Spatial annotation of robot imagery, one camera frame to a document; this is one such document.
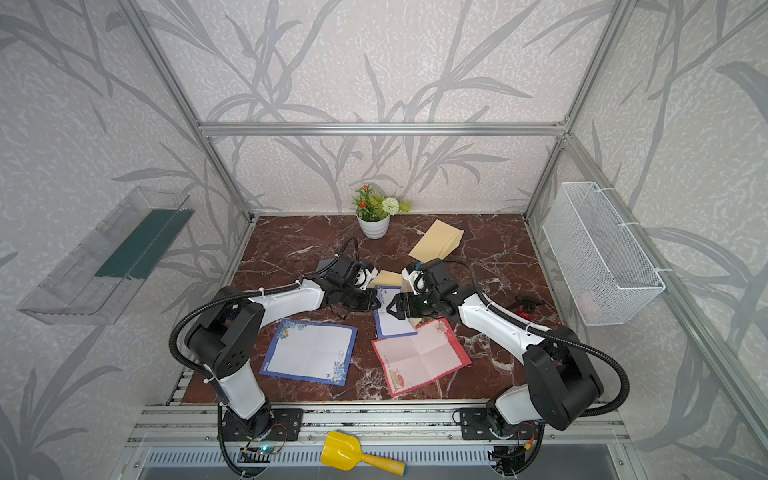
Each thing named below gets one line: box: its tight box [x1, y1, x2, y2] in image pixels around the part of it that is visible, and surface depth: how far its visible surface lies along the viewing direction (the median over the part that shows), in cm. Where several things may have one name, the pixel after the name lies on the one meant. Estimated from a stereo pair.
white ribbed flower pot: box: [356, 213, 391, 240], surface depth 111 cm
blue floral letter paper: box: [259, 319, 358, 387], surface depth 87 cm
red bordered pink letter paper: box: [371, 317, 472, 398], surface depth 86 cm
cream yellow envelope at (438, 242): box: [408, 219, 465, 263], surface depth 114 cm
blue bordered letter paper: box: [374, 285, 417, 339], surface depth 90 cm
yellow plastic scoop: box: [320, 430, 407, 477], surface depth 71 cm
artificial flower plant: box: [352, 185, 412, 222], surface depth 107 cm
